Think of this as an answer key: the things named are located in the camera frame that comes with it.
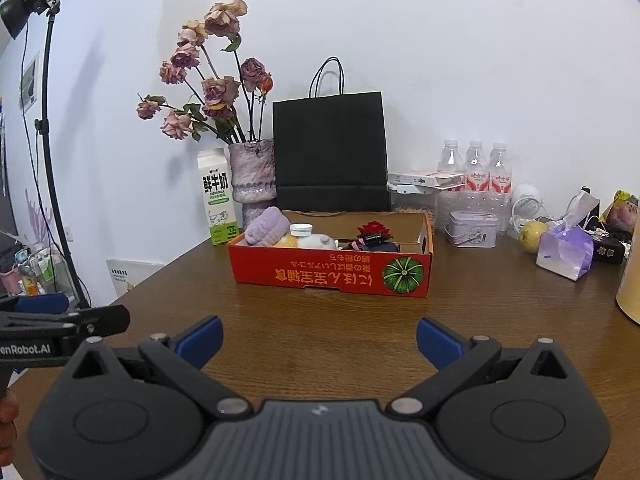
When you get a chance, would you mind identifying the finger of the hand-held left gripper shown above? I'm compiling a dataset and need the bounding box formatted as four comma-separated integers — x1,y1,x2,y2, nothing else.
0,293,70,316
0,305,131,341

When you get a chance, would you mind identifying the black pouch with star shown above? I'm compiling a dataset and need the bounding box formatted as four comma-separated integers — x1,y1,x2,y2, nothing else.
592,239,627,264

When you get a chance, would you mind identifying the purple coral wall sticker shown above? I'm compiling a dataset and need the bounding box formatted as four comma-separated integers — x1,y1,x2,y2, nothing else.
25,187,57,246

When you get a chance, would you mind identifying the colourful packaged doll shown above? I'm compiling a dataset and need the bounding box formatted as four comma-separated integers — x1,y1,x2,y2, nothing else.
600,190,640,234

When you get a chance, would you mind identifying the yellow green apple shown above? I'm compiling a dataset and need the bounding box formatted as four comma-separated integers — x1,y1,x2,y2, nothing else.
518,220,550,254

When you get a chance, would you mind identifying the pink marbled vase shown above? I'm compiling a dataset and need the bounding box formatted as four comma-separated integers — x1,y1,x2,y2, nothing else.
228,138,277,231

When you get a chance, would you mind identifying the purple tissue pack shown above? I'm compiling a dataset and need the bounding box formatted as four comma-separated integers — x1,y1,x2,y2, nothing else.
535,187,601,281

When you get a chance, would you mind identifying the bunch of dried pink roses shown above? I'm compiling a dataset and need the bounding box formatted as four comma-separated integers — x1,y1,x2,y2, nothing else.
137,0,274,144

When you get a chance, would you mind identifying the red rose flower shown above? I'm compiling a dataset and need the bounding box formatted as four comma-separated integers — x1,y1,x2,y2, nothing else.
357,220,396,239

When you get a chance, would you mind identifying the red cardboard box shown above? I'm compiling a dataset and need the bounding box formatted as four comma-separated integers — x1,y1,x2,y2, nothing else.
227,210,434,301

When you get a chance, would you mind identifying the framed wall picture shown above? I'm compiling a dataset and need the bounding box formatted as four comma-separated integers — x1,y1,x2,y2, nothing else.
19,51,42,112

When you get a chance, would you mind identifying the white board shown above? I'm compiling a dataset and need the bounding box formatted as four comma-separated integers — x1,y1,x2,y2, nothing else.
106,257,166,300

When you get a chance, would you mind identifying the black paper bag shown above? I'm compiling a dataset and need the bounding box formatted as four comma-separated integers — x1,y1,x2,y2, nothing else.
272,57,391,214

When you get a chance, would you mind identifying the clear water bottle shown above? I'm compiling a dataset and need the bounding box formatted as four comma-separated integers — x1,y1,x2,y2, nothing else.
438,139,465,175
464,140,490,193
488,142,514,194

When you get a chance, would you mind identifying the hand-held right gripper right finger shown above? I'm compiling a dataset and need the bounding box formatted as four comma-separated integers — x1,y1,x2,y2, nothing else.
385,317,583,420

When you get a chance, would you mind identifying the small white fan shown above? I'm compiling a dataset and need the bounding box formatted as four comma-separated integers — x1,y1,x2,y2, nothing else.
507,183,544,240

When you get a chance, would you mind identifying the flat white carton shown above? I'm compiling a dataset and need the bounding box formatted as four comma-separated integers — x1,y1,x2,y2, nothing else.
387,171,467,190

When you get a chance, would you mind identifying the white plush toy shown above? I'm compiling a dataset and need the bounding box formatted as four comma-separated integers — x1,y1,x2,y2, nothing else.
298,233,337,251

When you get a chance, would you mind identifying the rack of small bottles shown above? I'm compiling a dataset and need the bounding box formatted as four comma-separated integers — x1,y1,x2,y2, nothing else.
0,240,76,306

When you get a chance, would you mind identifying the person's left hand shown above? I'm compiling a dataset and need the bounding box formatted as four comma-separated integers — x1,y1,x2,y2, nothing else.
0,392,19,468

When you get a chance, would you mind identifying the lavender tin box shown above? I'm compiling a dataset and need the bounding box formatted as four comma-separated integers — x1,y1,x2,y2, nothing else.
444,210,500,249

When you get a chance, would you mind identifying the white green milk carton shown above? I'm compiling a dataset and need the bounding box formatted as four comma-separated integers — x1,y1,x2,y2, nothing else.
196,147,239,247

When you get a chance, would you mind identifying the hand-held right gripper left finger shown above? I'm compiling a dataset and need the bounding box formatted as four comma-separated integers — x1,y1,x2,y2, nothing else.
60,316,253,420

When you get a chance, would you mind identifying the clear plastic bottle wrap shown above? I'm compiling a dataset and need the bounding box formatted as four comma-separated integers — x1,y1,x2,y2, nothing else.
437,189,514,234

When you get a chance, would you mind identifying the clear container with white lid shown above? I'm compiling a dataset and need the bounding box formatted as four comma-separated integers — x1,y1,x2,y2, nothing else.
388,183,439,231

